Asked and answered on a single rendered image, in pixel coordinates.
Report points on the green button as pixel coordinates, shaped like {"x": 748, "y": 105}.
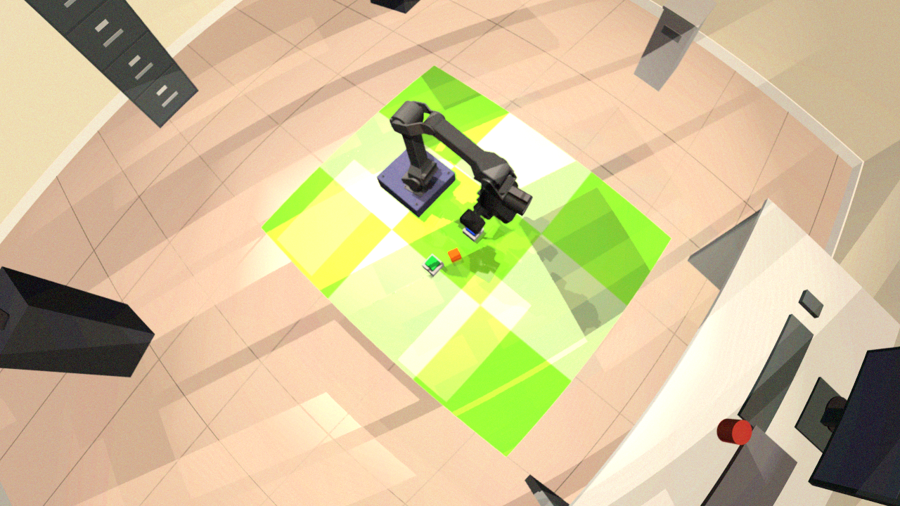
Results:
{"x": 432, "y": 265}

